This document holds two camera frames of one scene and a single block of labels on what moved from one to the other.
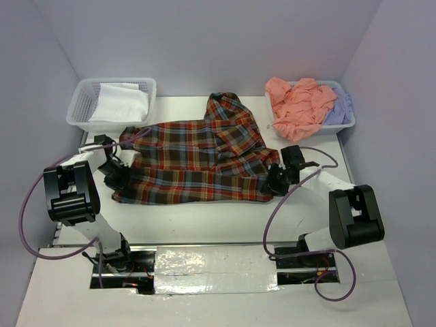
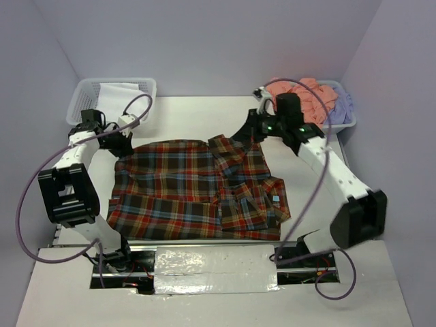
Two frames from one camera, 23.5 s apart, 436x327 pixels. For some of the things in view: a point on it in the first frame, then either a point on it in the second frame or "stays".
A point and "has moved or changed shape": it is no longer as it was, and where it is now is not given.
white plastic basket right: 325,129 stays
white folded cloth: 120,103 stays
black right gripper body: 278,180 → 262,126
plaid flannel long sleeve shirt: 221,159 has moved or changed shape
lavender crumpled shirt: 342,110 stays
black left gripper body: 116,174 → 116,142
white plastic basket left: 84,99 stays
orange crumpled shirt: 298,108 stays
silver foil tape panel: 206,269 stays
